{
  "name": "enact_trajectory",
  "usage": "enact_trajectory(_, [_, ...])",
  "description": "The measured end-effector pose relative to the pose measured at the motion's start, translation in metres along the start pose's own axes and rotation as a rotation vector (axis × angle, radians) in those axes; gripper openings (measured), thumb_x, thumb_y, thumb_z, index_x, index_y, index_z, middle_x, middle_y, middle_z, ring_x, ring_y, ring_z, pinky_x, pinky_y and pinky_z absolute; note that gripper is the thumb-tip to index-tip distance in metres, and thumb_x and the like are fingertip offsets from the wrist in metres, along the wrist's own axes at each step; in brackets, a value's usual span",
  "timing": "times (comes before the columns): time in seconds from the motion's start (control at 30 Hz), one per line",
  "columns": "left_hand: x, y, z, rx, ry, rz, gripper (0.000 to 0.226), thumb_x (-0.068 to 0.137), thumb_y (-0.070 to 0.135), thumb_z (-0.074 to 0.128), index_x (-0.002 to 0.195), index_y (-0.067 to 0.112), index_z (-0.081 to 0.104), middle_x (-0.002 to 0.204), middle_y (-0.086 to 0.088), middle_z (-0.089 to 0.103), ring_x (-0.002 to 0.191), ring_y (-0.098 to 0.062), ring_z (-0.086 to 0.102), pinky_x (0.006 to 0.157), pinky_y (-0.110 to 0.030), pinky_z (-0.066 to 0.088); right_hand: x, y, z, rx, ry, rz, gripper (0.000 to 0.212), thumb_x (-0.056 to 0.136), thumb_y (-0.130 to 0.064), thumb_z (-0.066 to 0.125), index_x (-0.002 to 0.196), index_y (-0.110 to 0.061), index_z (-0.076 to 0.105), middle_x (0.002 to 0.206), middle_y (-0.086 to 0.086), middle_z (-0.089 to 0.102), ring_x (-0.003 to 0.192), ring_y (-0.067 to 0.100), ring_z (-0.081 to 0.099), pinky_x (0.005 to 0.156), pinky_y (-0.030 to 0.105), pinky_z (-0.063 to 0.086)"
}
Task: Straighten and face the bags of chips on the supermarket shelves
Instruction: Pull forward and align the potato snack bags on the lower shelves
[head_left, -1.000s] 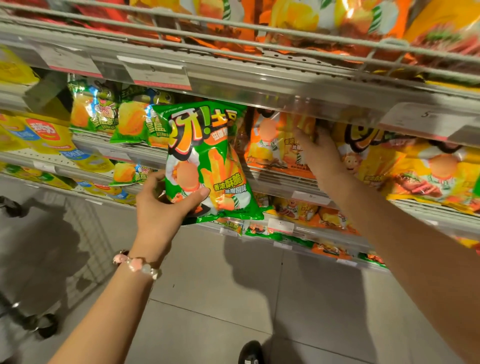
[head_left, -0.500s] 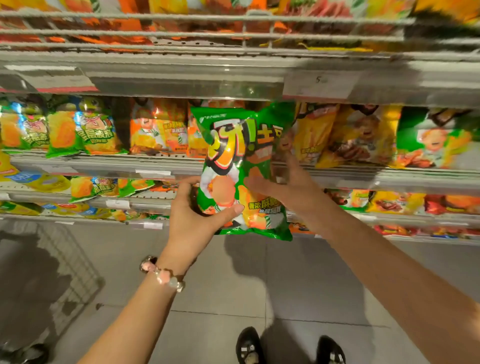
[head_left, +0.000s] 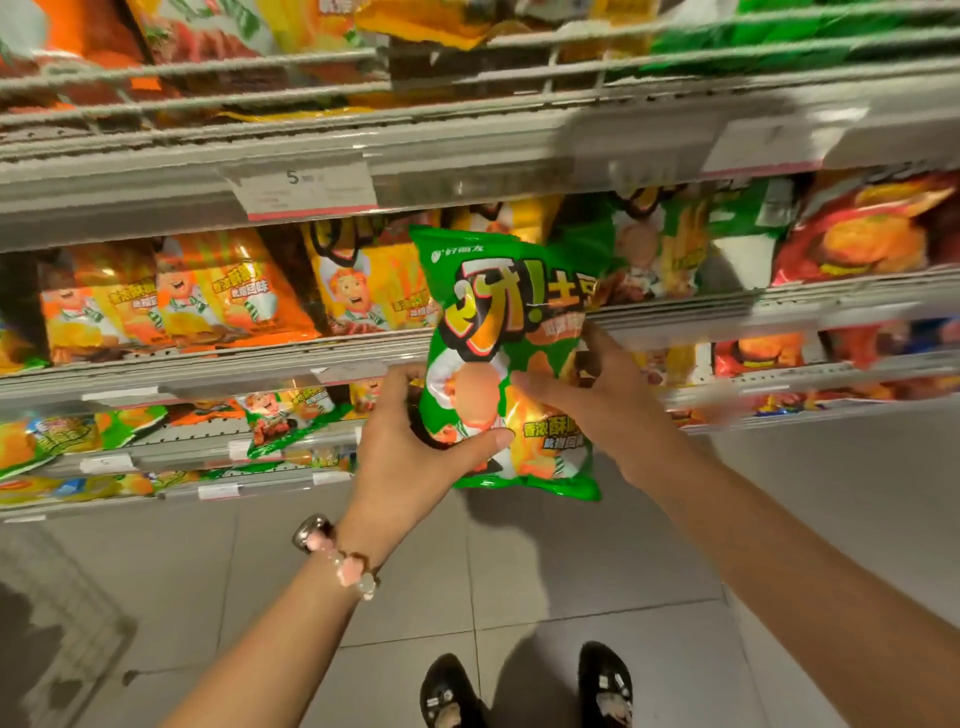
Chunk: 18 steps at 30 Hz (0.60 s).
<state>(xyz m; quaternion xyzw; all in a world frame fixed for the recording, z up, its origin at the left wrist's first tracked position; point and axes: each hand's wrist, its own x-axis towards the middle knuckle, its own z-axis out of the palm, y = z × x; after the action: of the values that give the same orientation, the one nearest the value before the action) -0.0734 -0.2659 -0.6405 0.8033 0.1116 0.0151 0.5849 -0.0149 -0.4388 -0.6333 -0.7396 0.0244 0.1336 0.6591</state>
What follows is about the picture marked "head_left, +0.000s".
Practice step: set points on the orange packet shelf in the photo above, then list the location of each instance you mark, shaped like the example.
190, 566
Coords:
225, 292

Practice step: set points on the person's right hand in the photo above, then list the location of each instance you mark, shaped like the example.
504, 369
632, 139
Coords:
622, 420

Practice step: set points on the yellow snack bag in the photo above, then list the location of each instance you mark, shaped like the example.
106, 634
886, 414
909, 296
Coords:
525, 217

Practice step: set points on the person's right forearm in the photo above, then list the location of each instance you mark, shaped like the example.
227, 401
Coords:
810, 600

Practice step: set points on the green snack bag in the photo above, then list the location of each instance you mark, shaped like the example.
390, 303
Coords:
487, 315

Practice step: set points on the person's left black shoe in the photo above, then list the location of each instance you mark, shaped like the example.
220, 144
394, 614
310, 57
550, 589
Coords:
446, 679

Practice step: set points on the red ridged potato chips bag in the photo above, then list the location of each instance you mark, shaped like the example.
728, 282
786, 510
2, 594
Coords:
757, 352

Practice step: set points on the black smart watch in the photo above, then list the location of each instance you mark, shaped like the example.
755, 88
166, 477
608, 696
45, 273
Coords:
311, 532

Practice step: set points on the person's left forearm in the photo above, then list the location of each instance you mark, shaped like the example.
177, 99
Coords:
285, 645

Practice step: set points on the person's left hand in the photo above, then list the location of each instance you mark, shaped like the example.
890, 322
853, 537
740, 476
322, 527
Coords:
397, 465

